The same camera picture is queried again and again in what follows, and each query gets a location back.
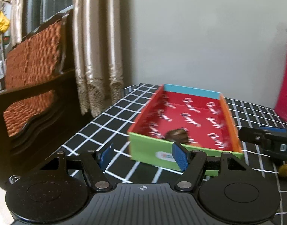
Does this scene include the small yellow fruit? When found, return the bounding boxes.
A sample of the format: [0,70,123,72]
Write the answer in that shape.
[278,164,287,177]

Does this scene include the wooden sofa orange cushions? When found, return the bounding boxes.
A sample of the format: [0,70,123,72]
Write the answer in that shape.
[0,10,92,190]

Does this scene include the colourful cardboard fruit box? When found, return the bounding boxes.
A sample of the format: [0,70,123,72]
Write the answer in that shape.
[127,84,244,171]

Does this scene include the yellow cloth hanging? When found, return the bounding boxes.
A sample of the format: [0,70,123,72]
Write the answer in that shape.
[0,10,10,42]

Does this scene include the beige satin curtain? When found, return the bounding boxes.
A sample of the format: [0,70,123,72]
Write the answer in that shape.
[72,0,124,117]

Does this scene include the dark brown wrinkled fruit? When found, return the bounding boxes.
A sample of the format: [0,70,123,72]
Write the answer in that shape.
[165,128,189,144]

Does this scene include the window frame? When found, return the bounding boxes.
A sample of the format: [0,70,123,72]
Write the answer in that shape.
[22,0,73,35]

